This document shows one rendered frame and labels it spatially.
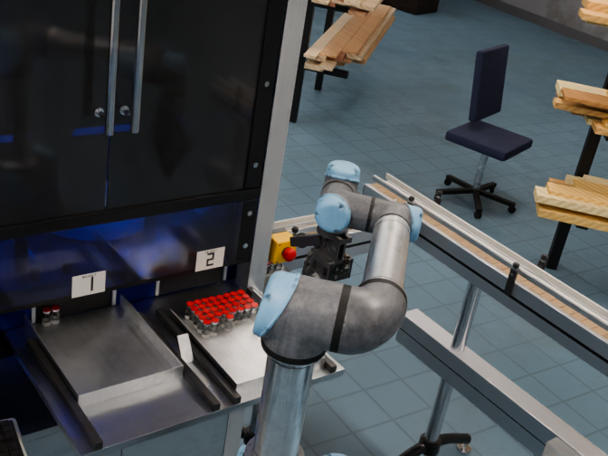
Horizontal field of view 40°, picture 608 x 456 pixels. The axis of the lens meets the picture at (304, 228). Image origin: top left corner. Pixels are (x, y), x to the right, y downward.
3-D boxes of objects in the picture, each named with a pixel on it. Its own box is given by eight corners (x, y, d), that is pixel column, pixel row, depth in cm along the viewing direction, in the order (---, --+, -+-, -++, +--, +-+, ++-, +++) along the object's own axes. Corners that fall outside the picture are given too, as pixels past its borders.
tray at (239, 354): (168, 319, 219) (169, 308, 217) (251, 299, 234) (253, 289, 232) (235, 395, 195) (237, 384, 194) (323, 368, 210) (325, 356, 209)
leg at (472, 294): (410, 448, 310) (459, 271, 275) (427, 441, 315) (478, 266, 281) (426, 463, 304) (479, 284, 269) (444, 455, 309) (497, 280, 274)
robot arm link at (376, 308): (413, 325, 131) (426, 192, 174) (346, 309, 132) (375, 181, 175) (399, 382, 137) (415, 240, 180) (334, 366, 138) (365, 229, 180)
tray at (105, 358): (23, 326, 207) (23, 314, 205) (120, 304, 222) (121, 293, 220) (78, 408, 184) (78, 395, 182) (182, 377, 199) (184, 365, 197)
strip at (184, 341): (175, 355, 206) (176, 335, 203) (185, 352, 208) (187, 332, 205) (203, 388, 196) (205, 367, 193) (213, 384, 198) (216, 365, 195)
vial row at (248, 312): (194, 330, 216) (196, 315, 214) (253, 315, 226) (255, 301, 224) (199, 335, 215) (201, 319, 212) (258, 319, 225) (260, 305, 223)
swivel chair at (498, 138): (529, 213, 539) (574, 71, 496) (470, 224, 511) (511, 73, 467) (470, 178, 579) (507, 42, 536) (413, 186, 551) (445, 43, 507)
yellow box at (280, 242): (260, 252, 242) (263, 231, 238) (280, 249, 246) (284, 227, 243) (274, 265, 237) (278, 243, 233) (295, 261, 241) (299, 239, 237)
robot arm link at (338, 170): (324, 168, 177) (329, 155, 185) (316, 214, 182) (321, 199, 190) (360, 176, 177) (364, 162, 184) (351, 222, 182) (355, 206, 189)
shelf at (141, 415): (4, 337, 205) (3, 330, 204) (243, 281, 245) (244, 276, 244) (80, 462, 172) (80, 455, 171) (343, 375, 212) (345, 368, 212)
